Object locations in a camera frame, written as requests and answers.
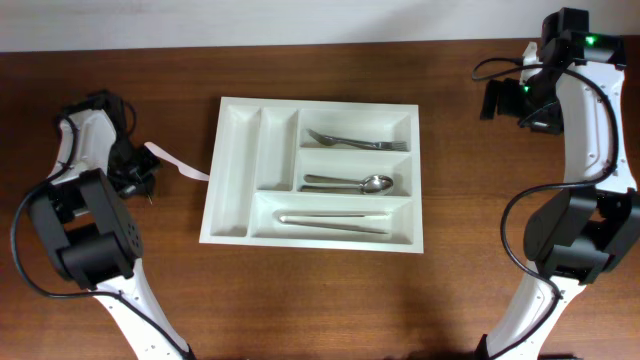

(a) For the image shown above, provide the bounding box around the steel fork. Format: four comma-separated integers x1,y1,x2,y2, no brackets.
329,137,408,152
307,129,384,150

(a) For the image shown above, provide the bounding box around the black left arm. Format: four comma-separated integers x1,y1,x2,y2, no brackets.
18,90,194,359

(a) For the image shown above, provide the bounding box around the white plastic cutlery tray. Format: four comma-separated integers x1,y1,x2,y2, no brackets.
199,97,424,253

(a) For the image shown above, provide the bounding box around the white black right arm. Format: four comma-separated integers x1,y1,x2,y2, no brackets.
474,7,639,359

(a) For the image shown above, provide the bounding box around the pink plastic knife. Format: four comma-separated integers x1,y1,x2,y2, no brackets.
144,142,210,182

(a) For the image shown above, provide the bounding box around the steel tablespoon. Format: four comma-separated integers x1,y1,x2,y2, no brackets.
300,185,394,196
302,174,394,188

